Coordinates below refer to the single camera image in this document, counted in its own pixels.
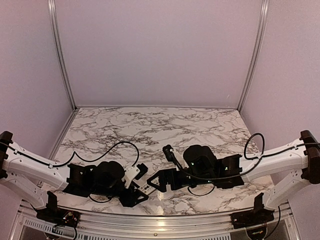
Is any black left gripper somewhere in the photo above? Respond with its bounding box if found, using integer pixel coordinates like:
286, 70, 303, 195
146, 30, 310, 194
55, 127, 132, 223
92, 181, 150, 208

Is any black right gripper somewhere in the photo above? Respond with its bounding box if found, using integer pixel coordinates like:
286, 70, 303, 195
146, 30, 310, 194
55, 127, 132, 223
147, 167, 215, 192

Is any white remote control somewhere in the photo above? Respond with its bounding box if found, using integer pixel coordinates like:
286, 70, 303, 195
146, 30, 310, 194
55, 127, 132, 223
138, 183, 156, 196

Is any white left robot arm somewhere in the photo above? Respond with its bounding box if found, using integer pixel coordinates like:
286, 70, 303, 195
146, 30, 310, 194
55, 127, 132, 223
0, 131, 149, 223

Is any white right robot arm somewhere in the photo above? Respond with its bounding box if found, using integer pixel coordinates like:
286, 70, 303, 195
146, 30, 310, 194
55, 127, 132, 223
146, 130, 320, 224

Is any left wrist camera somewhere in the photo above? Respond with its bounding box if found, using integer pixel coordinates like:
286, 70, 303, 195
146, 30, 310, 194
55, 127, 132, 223
122, 163, 148, 189

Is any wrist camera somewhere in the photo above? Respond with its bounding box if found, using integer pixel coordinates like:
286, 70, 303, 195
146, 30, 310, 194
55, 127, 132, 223
122, 163, 148, 189
162, 144, 185, 170

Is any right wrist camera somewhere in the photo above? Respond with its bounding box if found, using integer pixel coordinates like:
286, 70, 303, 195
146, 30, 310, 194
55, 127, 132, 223
162, 144, 185, 170

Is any aluminium front table rail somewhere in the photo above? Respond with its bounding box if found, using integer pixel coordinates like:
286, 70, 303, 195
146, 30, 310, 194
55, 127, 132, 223
8, 200, 302, 240

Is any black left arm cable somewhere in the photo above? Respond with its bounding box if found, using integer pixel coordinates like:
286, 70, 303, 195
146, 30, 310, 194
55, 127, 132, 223
37, 141, 140, 171

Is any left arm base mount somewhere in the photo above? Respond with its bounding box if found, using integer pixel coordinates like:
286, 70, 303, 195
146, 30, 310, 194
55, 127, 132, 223
35, 191, 80, 228

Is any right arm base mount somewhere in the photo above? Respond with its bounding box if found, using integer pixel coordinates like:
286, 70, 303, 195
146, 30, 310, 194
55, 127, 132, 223
230, 193, 275, 229

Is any left aluminium corner post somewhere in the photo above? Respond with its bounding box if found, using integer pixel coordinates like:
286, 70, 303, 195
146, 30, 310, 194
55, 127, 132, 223
47, 0, 77, 112

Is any aluminium corner post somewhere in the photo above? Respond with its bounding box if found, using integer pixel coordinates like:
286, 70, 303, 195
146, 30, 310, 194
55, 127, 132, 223
47, 0, 77, 112
237, 0, 270, 114

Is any right aluminium corner post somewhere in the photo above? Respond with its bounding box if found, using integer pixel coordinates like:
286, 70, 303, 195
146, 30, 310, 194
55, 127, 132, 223
237, 0, 270, 114

